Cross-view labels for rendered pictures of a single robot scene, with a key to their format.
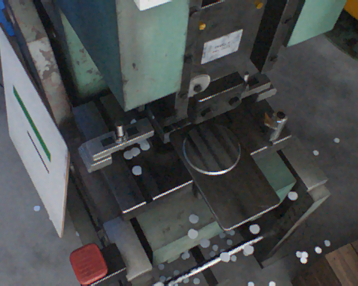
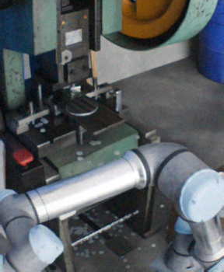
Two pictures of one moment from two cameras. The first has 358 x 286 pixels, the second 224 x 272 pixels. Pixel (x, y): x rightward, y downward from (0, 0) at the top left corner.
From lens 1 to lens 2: 97 cm
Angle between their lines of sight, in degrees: 29
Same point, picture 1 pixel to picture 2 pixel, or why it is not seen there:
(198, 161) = (75, 111)
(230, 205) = (95, 124)
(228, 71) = (80, 54)
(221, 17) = (70, 21)
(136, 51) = (39, 21)
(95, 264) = (26, 155)
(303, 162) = (141, 124)
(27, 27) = not seen: outside the picture
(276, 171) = (125, 130)
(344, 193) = not seen: hidden behind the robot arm
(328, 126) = not seen: hidden behind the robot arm
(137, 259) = (50, 172)
